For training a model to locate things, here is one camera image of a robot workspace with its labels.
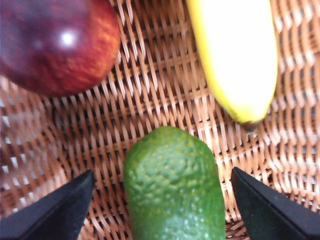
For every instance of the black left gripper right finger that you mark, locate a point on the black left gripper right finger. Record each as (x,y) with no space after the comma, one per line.
(270,215)

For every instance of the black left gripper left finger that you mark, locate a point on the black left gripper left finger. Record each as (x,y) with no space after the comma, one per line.
(55,215)

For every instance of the green avocado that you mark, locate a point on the green avocado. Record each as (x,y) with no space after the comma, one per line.
(172,187)

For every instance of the brown wicker basket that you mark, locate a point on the brown wicker basket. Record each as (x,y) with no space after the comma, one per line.
(160,100)

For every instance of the yellow banana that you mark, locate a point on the yellow banana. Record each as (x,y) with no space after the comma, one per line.
(237,62)

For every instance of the dark red plum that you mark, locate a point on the dark red plum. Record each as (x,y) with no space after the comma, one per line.
(50,50)

